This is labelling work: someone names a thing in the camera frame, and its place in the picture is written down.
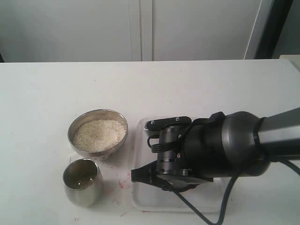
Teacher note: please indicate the white cabinet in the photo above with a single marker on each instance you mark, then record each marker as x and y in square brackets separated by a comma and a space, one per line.
[130, 30]

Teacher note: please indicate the white plastic tray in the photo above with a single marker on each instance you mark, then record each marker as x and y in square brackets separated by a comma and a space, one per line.
[207, 197]

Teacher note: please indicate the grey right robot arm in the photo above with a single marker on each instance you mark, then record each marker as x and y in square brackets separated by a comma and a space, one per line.
[251, 143]

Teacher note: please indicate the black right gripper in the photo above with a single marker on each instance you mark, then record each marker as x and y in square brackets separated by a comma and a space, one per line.
[189, 153]

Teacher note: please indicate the small steel cup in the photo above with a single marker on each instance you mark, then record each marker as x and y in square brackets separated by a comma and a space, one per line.
[83, 182]

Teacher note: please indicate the steel bowl of rice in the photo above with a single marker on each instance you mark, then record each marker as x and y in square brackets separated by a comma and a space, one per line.
[98, 133]

